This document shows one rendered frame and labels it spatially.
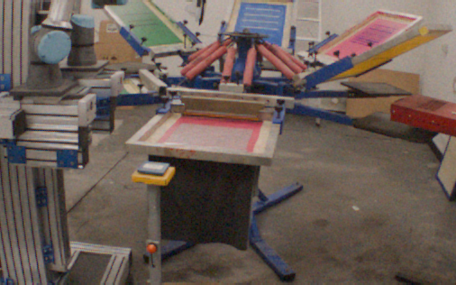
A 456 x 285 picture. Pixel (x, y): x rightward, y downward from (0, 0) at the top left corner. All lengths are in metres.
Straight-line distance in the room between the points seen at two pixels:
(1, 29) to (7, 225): 0.90
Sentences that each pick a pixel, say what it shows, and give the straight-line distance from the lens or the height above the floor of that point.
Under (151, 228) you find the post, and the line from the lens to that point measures 2.00.
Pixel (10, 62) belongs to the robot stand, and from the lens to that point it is 2.15.
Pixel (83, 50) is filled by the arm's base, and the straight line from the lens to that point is 2.36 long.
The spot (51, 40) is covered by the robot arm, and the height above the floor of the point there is 1.45.
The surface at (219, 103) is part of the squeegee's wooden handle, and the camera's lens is 2.59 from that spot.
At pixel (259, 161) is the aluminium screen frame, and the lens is 2.02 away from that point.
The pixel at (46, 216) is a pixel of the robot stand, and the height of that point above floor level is 0.62.
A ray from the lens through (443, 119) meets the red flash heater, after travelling 2.61.
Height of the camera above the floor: 1.63
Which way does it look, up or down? 17 degrees down
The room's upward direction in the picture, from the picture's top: 3 degrees clockwise
